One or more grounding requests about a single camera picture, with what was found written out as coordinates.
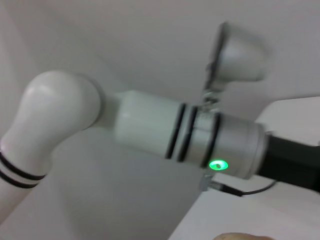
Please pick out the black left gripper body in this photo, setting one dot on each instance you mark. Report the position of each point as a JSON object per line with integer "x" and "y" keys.
{"x": 292, "y": 162}

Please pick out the round tan egg yolk pastry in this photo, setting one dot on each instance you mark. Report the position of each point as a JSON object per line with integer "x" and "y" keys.
{"x": 245, "y": 237}

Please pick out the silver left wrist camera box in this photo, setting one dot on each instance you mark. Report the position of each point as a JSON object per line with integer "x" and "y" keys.
{"x": 237, "y": 57}

